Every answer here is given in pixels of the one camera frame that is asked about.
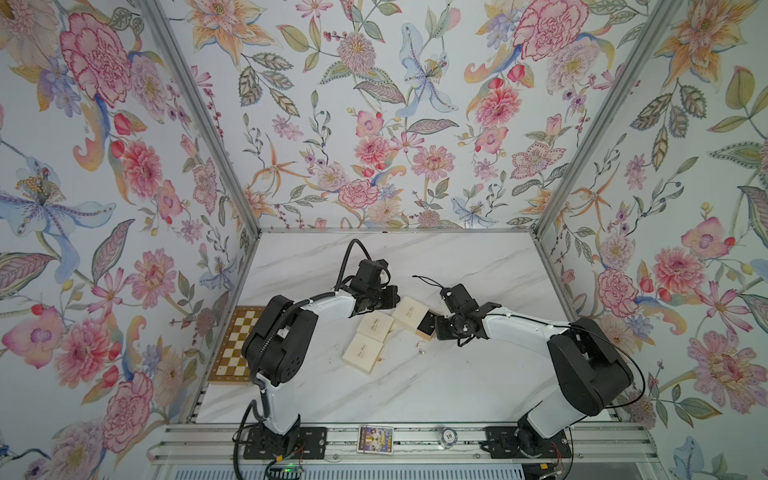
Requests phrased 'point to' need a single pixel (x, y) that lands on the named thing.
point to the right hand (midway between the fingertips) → (437, 325)
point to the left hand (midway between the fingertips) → (405, 297)
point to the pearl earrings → (418, 344)
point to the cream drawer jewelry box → (362, 353)
